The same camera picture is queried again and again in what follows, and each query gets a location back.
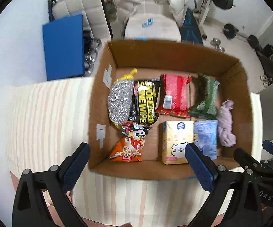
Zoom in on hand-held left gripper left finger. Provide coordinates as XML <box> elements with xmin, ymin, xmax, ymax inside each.
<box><xmin>11</xmin><ymin>142</ymin><xmax>91</xmax><ymax>227</ymax></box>

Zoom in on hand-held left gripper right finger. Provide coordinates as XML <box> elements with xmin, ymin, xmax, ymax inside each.
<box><xmin>185</xmin><ymin>142</ymin><xmax>263</xmax><ymax>227</ymax></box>

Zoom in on light blue tissue packet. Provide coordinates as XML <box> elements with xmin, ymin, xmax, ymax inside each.
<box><xmin>193</xmin><ymin>120</ymin><xmax>219</xmax><ymax>161</ymax></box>

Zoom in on yellow tissue pack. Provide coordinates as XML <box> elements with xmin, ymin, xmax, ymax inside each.
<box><xmin>161</xmin><ymin>120</ymin><xmax>195</xmax><ymax>165</ymax></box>

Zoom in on purple plush cloth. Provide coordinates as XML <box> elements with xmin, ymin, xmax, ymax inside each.
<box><xmin>217</xmin><ymin>100</ymin><xmax>237</xmax><ymax>147</ymax></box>

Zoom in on orange snack packet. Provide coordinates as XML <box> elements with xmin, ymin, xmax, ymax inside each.
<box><xmin>108</xmin><ymin>120</ymin><xmax>153</xmax><ymax>162</ymax></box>

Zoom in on green packet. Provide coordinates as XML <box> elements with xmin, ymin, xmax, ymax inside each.
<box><xmin>189</xmin><ymin>73</ymin><xmax>221</xmax><ymax>120</ymax></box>

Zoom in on silver steel wool scrubber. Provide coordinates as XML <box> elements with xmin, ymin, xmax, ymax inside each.
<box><xmin>107</xmin><ymin>68</ymin><xmax>138</xmax><ymax>129</ymax></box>

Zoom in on red packet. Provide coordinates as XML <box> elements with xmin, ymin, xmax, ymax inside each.
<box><xmin>156</xmin><ymin>74</ymin><xmax>191</xmax><ymax>118</ymax></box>

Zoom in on black yellow wipes packet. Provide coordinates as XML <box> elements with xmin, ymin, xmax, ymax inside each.
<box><xmin>128</xmin><ymin>78</ymin><xmax>162</xmax><ymax>125</ymax></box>

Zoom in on cardboard box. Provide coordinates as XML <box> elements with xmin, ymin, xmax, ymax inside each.
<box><xmin>88</xmin><ymin>39</ymin><xmax>254</xmax><ymax>180</ymax></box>

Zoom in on striped cat print tablecloth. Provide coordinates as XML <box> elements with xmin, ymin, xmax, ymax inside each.
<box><xmin>5</xmin><ymin>77</ymin><xmax>263</xmax><ymax>227</ymax></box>

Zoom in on pile of black weights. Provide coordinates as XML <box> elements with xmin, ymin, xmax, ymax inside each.
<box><xmin>254</xmin><ymin>44</ymin><xmax>273</xmax><ymax>58</ymax></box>

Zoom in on chrome dumbbells under chair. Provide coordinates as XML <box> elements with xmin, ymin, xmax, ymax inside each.
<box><xmin>83</xmin><ymin>38</ymin><xmax>103</xmax><ymax>75</ymax></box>

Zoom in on blue board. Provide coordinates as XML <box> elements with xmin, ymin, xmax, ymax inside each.
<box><xmin>42</xmin><ymin>14</ymin><xmax>85</xmax><ymax>81</ymax></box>

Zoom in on short barbell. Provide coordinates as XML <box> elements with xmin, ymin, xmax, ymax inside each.
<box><xmin>223</xmin><ymin>23</ymin><xmax>260</xmax><ymax>51</ymax></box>

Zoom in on black weight bench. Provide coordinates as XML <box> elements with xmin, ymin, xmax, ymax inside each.
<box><xmin>179</xmin><ymin>7</ymin><xmax>204</xmax><ymax>46</ymax></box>

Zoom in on beige padded chair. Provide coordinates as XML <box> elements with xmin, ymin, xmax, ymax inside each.
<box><xmin>124</xmin><ymin>14</ymin><xmax>182</xmax><ymax>43</ymax></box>

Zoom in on small blue white packet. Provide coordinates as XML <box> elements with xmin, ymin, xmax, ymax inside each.
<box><xmin>142</xmin><ymin>18</ymin><xmax>155</xmax><ymax>28</ymax></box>

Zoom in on white quilted chair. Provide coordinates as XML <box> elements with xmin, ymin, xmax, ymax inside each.
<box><xmin>48</xmin><ymin>0</ymin><xmax>112</xmax><ymax>40</ymax></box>

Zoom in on white puffer jacket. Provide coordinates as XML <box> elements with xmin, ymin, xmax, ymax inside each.
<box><xmin>113</xmin><ymin>0</ymin><xmax>189</xmax><ymax>27</ymax></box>

